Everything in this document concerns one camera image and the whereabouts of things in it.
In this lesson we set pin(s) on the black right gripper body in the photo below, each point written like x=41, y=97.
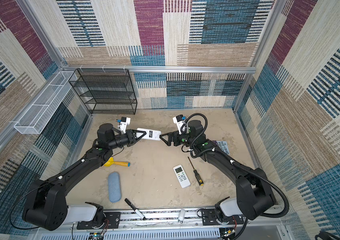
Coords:
x=180, y=139

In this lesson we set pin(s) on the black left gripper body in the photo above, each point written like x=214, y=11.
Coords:
x=126, y=139

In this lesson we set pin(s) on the white remote with red buttons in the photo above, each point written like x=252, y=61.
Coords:
x=151, y=134

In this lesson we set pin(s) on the black yellow screwdriver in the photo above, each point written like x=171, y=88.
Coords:
x=197, y=175

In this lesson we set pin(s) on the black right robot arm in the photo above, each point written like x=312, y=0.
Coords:
x=254, y=192

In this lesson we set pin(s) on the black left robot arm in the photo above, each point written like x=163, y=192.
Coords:
x=46, y=206

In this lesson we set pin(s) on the white air conditioner remote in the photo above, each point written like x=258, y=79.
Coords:
x=181, y=176

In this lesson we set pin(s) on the yellow scraper with blue tip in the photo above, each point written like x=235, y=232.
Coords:
x=111, y=162

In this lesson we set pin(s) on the colourful magazine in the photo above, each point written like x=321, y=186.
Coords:
x=222, y=145

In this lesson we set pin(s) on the blue grey glasses case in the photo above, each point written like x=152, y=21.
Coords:
x=114, y=187

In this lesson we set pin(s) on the black marker pen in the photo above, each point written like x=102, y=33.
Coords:
x=136, y=210

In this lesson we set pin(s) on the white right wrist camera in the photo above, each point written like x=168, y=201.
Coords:
x=179, y=120

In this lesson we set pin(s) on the black wire mesh shelf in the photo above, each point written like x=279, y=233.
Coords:
x=105, y=91

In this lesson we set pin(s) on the white cylinder on rail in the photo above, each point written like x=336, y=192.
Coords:
x=181, y=216

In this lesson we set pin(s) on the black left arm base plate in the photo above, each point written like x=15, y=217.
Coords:
x=108, y=220

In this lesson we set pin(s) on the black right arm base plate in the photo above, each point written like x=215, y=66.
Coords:
x=211, y=217

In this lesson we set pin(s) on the white wire mesh basket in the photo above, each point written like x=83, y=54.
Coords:
x=37, y=116

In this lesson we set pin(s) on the aluminium front rail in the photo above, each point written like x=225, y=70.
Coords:
x=156, y=218

